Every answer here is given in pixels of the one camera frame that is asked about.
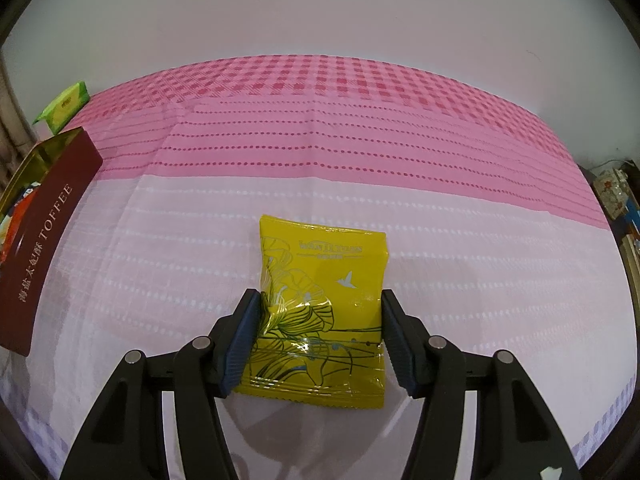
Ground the red and gold tin box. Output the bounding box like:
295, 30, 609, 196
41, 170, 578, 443
0, 126, 104, 358

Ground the cluttered side shelf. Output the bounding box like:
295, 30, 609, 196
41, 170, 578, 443
580, 159, 640, 311

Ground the yellow leaf-print snack packet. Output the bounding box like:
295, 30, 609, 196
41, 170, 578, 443
235, 214, 390, 411

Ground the beige folded curtain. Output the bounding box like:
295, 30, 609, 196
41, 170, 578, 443
0, 60, 41, 196

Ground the pink checked tablecloth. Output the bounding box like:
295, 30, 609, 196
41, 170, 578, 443
0, 55, 640, 480

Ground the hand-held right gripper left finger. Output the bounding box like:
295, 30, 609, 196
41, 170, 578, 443
60, 287, 263, 480

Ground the green tissue box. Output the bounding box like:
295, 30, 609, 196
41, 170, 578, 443
32, 81, 91, 137

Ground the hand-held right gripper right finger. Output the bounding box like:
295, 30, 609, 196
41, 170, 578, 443
380, 289, 583, 480

